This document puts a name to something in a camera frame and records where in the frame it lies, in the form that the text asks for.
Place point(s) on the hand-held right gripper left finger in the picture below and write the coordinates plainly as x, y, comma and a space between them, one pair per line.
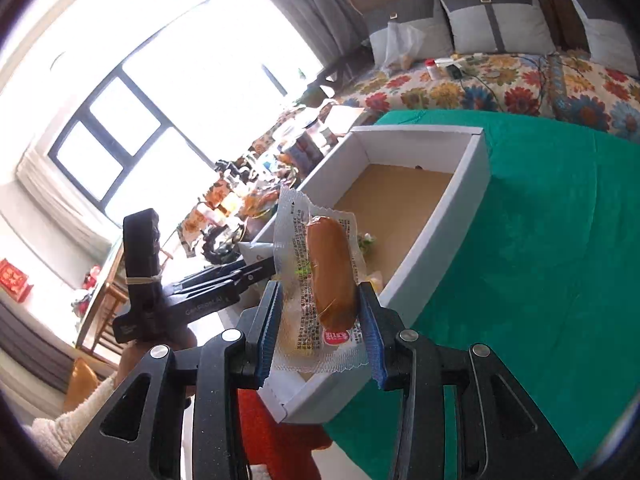
270, 330

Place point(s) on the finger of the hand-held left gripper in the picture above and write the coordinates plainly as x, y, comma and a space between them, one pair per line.
250, 272

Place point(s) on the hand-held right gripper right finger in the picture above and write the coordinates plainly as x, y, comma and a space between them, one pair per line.
369, 340

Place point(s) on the clear sausage packet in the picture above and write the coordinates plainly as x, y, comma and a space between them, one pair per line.
327, 280

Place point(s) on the white cardboard box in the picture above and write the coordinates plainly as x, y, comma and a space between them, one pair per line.
400, 195

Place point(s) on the person's left forearm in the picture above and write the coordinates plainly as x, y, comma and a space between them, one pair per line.
65, 430

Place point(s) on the person's left hand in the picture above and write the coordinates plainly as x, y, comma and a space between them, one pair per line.
134, 357

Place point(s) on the floral side table cloth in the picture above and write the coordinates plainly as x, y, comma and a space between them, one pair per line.
192, 222

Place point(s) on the wooden chair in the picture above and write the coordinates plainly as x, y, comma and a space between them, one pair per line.
100, 315

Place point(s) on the green snack packet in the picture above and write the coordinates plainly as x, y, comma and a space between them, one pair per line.
367, 241

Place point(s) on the red cloth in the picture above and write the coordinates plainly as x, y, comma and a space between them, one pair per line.
280, 430

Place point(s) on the red box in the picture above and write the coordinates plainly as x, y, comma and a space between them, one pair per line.
15, 280

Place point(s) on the yellow cushion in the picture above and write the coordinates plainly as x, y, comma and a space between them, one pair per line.
81, 385

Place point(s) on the window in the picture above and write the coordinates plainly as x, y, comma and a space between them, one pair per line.
125, 110

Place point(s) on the green tablecloth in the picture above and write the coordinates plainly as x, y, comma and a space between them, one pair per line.
525, 285

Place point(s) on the clear plastic bag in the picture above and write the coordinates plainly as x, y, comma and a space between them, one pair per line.
402, 47

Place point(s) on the white bottle with red cap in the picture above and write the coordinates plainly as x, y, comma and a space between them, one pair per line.
433, 70

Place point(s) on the grey curtain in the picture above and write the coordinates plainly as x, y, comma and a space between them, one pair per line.
310, 5

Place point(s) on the black charger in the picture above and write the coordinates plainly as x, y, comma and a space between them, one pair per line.
455, 72

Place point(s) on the floral sofa cover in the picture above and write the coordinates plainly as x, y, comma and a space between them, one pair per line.
500, 85

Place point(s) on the white power strip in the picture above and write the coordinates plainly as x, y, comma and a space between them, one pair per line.
449, 61

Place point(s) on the grey two-tone pillow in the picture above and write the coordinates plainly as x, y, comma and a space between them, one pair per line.
605, 30
435, 35
495, 15

